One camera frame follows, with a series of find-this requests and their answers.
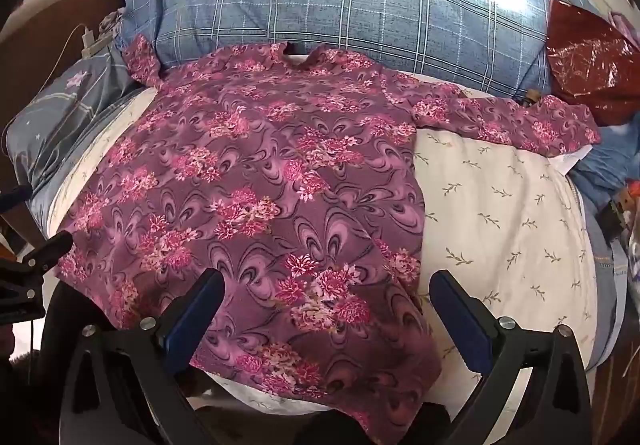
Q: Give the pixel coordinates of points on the purple floral shirt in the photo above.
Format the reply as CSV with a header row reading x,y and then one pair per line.
x,y
296,182

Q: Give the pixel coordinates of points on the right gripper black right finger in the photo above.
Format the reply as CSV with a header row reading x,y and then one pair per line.
x,y
555,407

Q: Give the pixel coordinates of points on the white paper sheet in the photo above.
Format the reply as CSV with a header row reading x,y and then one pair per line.
x,y
566,162

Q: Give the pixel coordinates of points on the grey star-print pillow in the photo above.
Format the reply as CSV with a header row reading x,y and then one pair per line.
x,y
46,139

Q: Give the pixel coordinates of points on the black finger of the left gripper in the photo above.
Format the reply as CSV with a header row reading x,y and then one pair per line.
x,y
42,259

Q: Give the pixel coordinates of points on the blue denim garment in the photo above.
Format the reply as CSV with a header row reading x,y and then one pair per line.
x,y
609,166

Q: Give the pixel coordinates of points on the red plastic bag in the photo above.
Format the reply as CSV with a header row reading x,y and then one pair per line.
x,y
592,63

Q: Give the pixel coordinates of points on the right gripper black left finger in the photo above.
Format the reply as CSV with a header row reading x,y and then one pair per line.
x,y
109,386

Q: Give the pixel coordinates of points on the cream leaf-print bed sheet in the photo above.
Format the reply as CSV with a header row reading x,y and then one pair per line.
x,y
509,226

